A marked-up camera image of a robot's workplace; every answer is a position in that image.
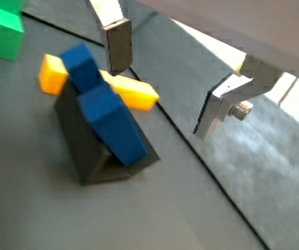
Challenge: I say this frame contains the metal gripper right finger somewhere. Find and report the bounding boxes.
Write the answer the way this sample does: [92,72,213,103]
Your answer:
[193,56,283,140]

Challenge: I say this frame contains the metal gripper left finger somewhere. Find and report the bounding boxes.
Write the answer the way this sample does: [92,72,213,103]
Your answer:
[89,0,133,76]

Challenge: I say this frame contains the blue U-shaped block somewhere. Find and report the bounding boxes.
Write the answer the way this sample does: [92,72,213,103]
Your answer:
[60,43,148,166]

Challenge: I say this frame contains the black angle fixture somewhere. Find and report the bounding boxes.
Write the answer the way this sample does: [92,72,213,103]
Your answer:
[54,80,160,186]

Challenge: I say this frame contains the yellow bar block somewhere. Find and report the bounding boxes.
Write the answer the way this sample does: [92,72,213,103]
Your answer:
[37,54,159,111]

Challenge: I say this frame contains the green stepped block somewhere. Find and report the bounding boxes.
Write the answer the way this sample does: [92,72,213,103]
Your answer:
[0,0,25,62]

